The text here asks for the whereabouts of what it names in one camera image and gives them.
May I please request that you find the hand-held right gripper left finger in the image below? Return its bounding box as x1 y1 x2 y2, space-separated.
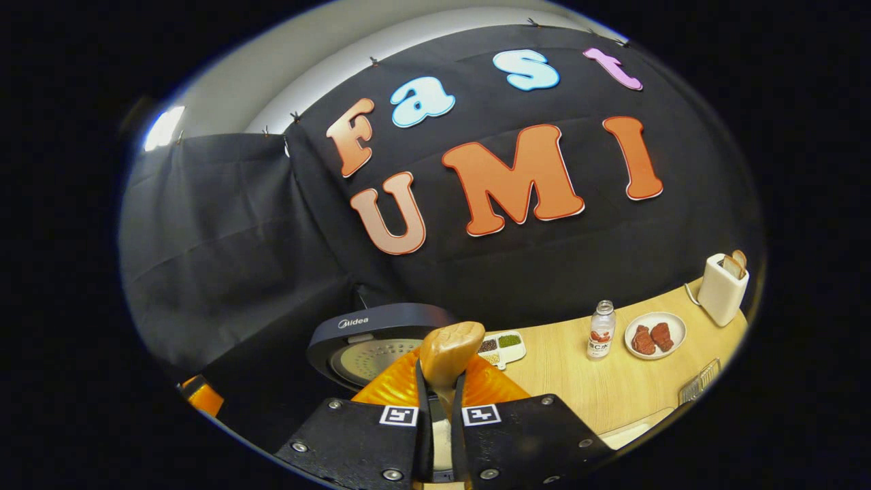
274 348 434 490

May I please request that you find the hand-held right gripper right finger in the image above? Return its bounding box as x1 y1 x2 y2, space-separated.
450 350 617 489

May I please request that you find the wooden spoon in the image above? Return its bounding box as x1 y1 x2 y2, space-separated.
420 321 486 477

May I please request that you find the black rice cooker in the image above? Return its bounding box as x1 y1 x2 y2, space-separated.
299 303 458 409

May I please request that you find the metal wire chopstick holder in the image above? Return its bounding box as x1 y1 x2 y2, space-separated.
678 359 721 404

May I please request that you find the beige rice tray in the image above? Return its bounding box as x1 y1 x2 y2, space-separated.
599 407 674 450

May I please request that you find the white divided bean dish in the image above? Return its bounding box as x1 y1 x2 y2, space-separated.
476 331 527 370

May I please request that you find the small clear drink bottle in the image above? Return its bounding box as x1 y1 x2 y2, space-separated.
587 300 617 361

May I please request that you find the white round plate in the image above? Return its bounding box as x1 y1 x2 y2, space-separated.
624 312 687 360

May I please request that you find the white toaster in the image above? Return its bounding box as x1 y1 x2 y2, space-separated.
697 252 750 327

